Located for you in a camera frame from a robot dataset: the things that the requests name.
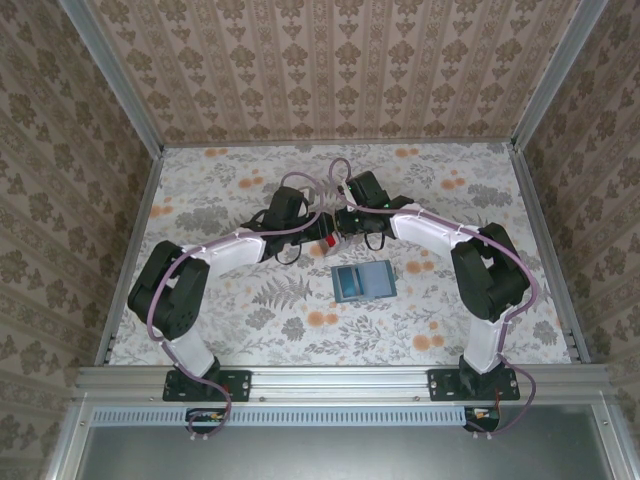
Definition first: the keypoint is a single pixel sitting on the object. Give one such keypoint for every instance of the red credit card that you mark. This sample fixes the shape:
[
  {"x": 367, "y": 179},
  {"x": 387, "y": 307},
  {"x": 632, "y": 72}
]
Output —
[{"x": 330, "y": 243}]

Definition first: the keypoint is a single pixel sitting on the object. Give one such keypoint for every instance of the clear plastic card box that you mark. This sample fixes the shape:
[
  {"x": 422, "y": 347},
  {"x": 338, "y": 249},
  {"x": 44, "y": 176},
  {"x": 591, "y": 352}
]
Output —
[{"x": 347, "y": 246}]

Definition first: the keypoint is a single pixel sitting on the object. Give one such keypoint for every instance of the blue card holder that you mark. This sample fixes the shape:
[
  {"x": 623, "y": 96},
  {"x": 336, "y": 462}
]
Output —
[{"x": 372, "y": 282}]

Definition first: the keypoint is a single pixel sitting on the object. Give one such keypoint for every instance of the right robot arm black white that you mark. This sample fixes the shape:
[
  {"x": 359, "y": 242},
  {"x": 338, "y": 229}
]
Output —
[{"x": 490, "y": 285}]

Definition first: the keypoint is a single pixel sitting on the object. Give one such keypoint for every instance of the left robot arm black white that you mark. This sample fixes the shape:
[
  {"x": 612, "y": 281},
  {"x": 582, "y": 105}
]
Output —
[{"x": 190, "y": 310}]

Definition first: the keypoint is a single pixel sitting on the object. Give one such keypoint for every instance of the black controller box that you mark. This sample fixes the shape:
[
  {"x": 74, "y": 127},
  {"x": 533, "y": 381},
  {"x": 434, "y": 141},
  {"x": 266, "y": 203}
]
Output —
[
  {"x": 205, "y": 417},
  {"x": 482, "y": 416}
]

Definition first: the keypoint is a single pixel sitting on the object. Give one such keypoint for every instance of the grey metal panel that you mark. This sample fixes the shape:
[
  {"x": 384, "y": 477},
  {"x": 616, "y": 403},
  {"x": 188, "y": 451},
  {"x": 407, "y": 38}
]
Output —
[{"x": 350, "y": 455}]

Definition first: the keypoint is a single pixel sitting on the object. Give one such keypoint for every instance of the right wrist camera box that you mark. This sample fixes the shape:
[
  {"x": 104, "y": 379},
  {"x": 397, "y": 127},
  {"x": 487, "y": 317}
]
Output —
[{"x": 348, "y": 197}]

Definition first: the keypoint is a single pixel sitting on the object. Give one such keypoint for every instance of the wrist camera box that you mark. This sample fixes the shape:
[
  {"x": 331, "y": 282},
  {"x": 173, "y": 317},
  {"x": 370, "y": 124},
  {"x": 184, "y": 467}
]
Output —
[
  {"x": 348, "y": 197},
  {"x": 306, "y": 192}
]

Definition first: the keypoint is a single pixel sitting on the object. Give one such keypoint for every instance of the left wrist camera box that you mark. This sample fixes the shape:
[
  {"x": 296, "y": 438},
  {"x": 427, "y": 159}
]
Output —
[{"x": 306, "y": 192}]

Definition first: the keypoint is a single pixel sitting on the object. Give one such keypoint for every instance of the aluminium back rail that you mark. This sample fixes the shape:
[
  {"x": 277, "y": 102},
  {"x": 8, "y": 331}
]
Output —
[{"x": 250, "y": 143}]

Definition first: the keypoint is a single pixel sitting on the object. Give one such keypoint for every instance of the aluminium mounting rail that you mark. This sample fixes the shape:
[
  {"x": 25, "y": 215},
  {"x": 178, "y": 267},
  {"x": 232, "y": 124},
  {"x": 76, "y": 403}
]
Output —
[{"x": 340, "y": 382}]

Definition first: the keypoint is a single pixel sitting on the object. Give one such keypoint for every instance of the aluminium side rail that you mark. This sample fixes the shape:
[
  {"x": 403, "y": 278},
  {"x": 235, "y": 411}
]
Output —
[
  {"x": 131, "y": 250},
  {"x": 544, "y": 240}
]

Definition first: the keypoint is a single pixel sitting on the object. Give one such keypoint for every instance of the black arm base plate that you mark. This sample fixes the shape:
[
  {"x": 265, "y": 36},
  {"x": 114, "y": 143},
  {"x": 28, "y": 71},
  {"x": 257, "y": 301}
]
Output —
[
  {"x": 440, "y": 385},
  {"x": 240, "y": 385}
]

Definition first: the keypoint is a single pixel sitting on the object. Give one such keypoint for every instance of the aluminium frame post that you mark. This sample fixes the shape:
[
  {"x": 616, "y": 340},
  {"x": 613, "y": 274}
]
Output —
[
  {"x": 556, "y": 75},
  {"x": 115, "y": 80}
]

